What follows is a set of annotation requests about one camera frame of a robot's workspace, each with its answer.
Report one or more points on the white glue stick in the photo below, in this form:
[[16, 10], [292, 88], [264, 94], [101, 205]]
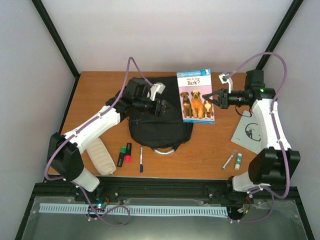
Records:
[[238, 161]]

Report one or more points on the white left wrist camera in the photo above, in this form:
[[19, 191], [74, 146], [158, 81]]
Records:
[[156, 88]]

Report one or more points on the light blue cable duct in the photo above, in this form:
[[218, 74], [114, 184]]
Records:
[[136, 210]]

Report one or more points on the dog picture book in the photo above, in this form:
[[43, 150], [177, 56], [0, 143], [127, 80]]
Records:
[[193, 86]]

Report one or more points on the black student backpack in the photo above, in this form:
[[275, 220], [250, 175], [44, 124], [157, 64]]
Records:
[[163, 134]]

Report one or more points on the pink highlighter marker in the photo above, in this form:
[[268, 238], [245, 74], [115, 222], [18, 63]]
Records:
[[128, 152]]

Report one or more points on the grey whiteboard marker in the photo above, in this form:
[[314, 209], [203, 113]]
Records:
[[229, 159]]

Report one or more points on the beige pencil case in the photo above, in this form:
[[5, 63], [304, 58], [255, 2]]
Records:
[[101, 158]]

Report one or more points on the black right frame post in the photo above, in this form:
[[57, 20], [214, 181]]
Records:
[[284, 24]]

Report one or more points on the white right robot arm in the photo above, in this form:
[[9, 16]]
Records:
[[272, 168]]

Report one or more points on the blue ballpoint pen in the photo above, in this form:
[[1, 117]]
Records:
[[141, 166]]

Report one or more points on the black left frame post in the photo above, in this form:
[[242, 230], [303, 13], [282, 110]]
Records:
[[45, 17]]

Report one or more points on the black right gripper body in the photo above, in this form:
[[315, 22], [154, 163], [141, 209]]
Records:
[[225, 103]]

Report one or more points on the grey paperback book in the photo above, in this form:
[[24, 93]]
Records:
[[247, 133]]

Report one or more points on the green highlighter marker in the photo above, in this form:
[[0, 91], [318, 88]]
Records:
[[121, 156]]

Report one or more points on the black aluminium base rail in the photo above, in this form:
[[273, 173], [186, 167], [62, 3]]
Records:
[[116, 189]]

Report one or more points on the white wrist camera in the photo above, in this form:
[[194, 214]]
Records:
[[226, 79], [156, 88]]

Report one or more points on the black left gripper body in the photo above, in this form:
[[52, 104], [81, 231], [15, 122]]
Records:
[[159, 112]]

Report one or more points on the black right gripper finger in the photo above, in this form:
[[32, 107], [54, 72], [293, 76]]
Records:
[[212, 94], [209, 99]]

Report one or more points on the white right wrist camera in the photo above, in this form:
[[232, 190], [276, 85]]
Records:
[[226, 79]]

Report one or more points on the black frame post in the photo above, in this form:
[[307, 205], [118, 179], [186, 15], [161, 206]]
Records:
[[45, 17], [284, 24]]

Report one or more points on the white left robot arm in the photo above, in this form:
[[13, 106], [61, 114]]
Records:
[[65, 150]]

